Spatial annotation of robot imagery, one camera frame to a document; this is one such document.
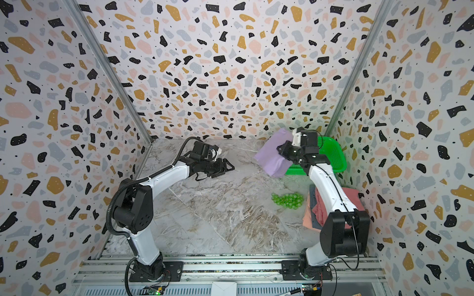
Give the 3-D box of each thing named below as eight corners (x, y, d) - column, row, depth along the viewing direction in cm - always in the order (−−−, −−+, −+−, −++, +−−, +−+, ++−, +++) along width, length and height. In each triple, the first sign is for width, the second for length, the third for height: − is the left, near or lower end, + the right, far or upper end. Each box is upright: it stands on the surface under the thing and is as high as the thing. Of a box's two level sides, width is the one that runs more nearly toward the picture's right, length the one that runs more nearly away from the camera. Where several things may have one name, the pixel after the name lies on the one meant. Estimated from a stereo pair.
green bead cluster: (272, 210, 94) (273, 204, 89) (271, 198, 98) (272, 192, 94) (302, 210, 94) (305, 204, 89) (300, 198, 98) (302, 192, 94)
